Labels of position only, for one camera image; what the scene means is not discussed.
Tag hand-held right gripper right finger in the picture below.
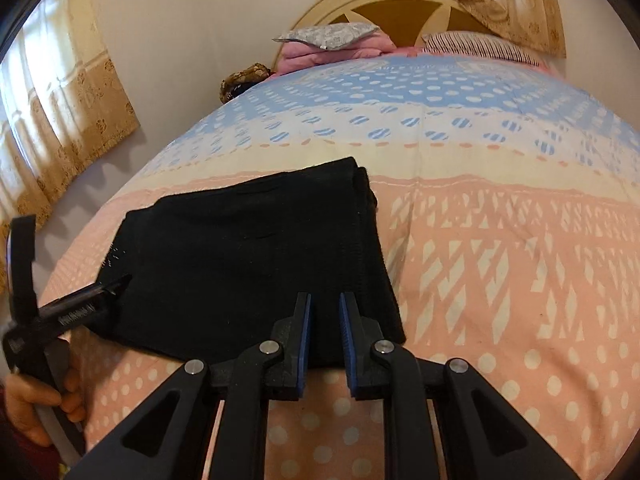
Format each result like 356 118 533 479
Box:
339 292 581 480

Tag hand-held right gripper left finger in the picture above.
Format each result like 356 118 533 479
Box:
65 292 315 480

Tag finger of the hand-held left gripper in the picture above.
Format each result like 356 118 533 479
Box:
89 274 134 307

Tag black pants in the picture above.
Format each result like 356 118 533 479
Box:
95 156 406 366

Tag person's left forearm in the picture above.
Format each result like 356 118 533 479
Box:
0 410 66 480

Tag person's left hand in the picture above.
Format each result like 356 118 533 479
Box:
5 352 89 449

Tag pink blue polka dot bedspread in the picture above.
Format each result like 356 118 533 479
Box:
40 55 640 480

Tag beige floral window curtain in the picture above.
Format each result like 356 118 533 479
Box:
325 0 568 58
0 0 141 261

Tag brown patterned bag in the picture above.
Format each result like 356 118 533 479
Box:
220 62 273 103

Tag pink folded blanket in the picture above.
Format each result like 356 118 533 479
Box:
276 30 426 76

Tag grey patterned pillow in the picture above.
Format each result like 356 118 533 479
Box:
272 22 383 51

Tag striped pillow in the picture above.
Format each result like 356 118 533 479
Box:
422 31 551 68

